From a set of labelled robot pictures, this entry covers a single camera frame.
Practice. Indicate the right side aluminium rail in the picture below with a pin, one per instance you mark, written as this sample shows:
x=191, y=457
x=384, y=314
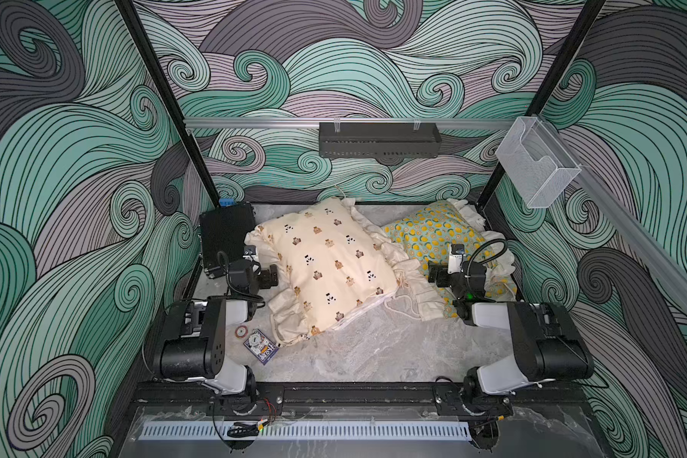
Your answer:
x=637, y=175

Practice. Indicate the cream bear print pillow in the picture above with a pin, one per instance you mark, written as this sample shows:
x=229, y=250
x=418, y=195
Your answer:
x=335, y=265

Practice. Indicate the small blue card box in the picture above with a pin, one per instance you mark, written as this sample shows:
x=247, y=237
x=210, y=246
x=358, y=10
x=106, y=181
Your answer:
x=260, y=346

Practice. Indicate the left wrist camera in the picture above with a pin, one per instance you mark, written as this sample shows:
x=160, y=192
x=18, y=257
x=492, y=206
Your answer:
x=250, y=253

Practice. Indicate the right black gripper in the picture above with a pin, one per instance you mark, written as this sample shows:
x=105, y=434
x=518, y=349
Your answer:
x=437, y=272

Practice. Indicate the black electronics box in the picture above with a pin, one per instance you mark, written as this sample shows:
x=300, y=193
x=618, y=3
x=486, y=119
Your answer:
x=222, y=234

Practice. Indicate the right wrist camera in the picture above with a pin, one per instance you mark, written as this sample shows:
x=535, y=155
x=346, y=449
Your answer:
x=455, y=258

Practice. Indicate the horizontal aluminium rail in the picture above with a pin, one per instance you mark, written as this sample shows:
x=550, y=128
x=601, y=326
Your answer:
x=266, y=122

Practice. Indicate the white slotted cable duct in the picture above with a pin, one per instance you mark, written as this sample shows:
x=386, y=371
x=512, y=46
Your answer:
x=311, y=430

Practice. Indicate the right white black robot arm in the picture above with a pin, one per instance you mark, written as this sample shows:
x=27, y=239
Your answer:
x=545, y=343

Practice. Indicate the lemon print pillow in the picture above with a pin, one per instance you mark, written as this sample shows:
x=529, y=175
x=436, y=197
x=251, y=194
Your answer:
x=424, y=237

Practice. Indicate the clear acrylic wall holder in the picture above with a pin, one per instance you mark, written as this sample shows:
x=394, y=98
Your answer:
x=538, y=162

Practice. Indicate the black perforated wall tray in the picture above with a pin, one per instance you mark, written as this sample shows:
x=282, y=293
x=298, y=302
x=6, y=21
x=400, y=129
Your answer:
x=387, y=142

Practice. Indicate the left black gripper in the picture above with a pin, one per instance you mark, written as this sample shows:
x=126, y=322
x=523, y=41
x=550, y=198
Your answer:
x=266, y=276

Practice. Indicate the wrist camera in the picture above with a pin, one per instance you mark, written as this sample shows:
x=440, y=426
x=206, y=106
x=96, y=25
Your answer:
x=455, y=258
x=250, y=253

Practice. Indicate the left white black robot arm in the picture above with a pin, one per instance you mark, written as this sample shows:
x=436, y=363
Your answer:
x=191, y=347

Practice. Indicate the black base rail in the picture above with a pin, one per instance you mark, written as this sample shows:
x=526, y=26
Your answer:
x=278, y=400

